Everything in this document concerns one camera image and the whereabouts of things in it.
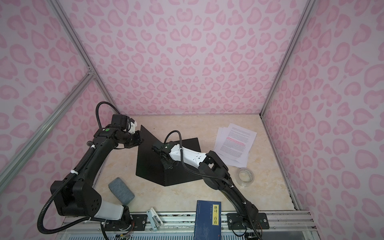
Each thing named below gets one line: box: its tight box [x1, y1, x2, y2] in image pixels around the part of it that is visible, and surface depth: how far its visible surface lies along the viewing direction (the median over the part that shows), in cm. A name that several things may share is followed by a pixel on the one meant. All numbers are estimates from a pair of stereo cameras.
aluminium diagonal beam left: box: [0, 68, 96, 193], surface depth 74 cm
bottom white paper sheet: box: [213, 127, 224, 151], surface depth 109 cm
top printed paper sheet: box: [214, 123, 257, 163], surface depth 106 cm
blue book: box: [194, 200, 222, 240], surface depth 74 cm
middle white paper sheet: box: [215, 127, 228, 152], surface depth 109 cm
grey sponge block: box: [108, 177, 135, 205], surface depth 82 cm
